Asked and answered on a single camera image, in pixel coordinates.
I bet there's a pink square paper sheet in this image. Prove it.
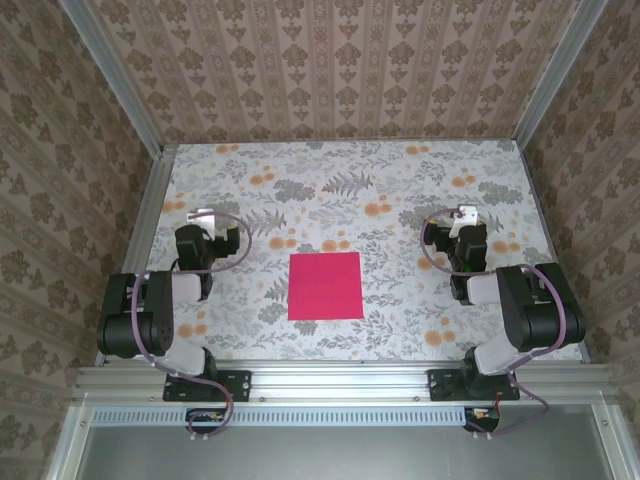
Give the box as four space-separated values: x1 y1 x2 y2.
287 253 364 322

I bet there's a black connector board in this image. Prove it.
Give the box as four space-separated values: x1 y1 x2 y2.
185 407 234 434
463 407 501 432

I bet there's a grey metal panel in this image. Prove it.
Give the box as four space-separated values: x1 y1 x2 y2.
47 403 640 480

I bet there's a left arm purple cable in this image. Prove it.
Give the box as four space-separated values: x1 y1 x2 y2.
130 211 253 441

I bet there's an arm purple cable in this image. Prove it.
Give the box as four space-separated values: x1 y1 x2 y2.
130 211 253 441
421 207 574 441

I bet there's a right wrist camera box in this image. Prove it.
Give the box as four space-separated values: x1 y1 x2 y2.
451 204 480 239

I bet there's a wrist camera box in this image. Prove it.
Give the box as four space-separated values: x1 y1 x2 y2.
451 204 480 239
186 208 217 237

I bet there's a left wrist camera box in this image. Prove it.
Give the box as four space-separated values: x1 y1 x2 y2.
186 208 217 237

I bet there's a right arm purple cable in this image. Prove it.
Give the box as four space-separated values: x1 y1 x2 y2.
421 207 574 441

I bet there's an aluminium side rail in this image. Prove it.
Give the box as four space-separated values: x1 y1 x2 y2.
94 144 176 366

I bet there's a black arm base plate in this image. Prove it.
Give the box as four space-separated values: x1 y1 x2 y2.
163 368 252 403
428 368 521 403

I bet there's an aluminium mounting rail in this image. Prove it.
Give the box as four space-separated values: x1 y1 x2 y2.
74 363 616 404

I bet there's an aluminium frame post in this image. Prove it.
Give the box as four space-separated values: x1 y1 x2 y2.
512 0 609 146
62 0 166 154

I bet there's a grey slotted cable duct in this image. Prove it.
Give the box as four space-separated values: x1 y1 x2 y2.
92 405 501 427

